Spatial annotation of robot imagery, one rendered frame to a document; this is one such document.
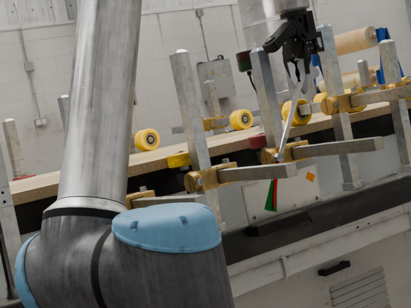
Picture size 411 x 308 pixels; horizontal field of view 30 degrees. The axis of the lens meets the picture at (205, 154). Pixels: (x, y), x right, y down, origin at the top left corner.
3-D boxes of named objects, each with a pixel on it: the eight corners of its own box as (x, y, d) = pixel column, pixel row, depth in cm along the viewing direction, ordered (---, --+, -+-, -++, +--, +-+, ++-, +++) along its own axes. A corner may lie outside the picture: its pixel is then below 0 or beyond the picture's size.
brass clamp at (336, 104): (369, 106, 219) (365, 89, 219) (336, 114, 211) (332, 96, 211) (353, 109, 224) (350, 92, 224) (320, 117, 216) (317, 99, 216)
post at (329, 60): (362, 189, 217) (331, 22, 215) (355, 192, 215) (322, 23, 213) (354, 190, 220) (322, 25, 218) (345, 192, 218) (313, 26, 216)
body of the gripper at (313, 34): (326, 53, 199) (317, 7, 198) (302, 57, 194) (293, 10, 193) (306, 58, 205) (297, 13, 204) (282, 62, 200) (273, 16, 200)
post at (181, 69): (226, 240, 189) (187, 47, 186) (215, 244, 186) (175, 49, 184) (218, 239, 191) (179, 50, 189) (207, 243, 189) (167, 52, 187)
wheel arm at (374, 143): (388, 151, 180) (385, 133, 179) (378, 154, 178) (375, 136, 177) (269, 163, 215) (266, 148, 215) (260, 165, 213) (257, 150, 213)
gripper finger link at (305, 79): (326, 89, 199) (319, 54, 198) (309, 93, 196) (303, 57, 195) (318, 91, 201) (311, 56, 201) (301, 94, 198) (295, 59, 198)
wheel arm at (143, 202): (210, 212, 154) (206, 192, 154) (197, 216, 153) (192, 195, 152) (109, 214, 190) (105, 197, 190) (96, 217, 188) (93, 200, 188)
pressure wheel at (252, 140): (289, 169, 212) (281, 128, 212) (268, 175, 208) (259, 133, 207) (271, 170, 219) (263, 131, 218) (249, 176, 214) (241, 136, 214)
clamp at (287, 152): (311, 157, 206) (307, 139, 205) (274, 168, 198) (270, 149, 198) (297, 159, 210) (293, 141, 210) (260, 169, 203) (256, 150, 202)
